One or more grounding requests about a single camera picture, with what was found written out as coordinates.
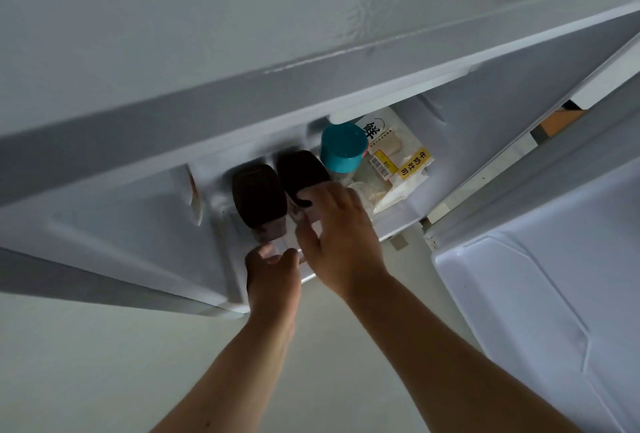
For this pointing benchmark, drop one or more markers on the person's right hand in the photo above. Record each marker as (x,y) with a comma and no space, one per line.
(345,242)

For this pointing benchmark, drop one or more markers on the person's left hand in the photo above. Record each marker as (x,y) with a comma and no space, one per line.
(272,285)

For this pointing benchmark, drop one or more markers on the person's left thumb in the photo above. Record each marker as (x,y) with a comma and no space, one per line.
(292,257)

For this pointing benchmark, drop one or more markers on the person's right thumb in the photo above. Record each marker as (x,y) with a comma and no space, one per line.
(307,245)

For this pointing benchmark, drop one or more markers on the dark brown capped bottle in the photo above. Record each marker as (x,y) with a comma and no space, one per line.
(257,197)
(300,172)

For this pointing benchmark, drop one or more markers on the person's right forearm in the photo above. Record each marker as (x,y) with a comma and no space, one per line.
(450,372)

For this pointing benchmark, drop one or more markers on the person's left forearm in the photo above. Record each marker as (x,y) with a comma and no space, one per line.
(235,377)

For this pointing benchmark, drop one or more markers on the teal lidded jar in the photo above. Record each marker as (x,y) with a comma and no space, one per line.
(342,147)

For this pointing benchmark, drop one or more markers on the clear bread packet yellow label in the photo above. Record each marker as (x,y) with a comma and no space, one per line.
(400,162)

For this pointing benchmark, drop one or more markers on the white refrigerator door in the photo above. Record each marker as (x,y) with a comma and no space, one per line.
(150,157)

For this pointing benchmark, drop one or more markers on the white refrigerator body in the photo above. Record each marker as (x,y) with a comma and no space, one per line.
(540,272)

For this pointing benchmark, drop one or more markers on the brown wooden furniture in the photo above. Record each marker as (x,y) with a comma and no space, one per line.
(560,121)

